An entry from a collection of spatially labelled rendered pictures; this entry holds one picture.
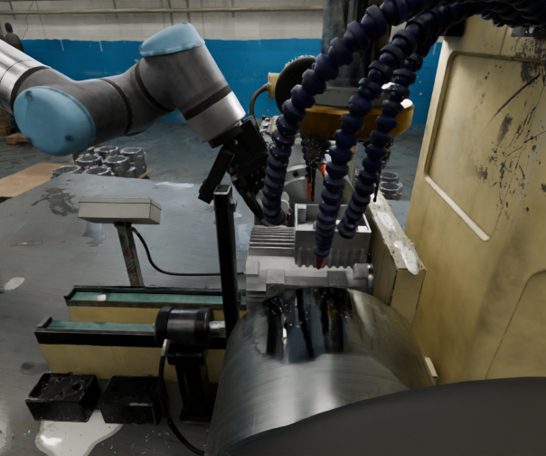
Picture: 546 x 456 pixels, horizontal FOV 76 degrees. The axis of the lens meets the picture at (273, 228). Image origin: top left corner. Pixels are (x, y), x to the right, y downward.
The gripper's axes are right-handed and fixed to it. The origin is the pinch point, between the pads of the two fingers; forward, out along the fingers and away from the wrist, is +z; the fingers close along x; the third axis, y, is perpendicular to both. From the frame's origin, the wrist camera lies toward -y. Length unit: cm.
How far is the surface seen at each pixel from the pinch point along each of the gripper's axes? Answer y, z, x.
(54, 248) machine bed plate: -78, -11, 36
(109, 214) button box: -34.8, -15.8, 10.8
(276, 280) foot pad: 0.2, 2.0, -15.0
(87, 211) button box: -39.1, -19.0, 11.3
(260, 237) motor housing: -0.8, -2.2, -7.0
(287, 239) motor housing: 3.0, 0.3, -7.1
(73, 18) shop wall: -284, -230, 618
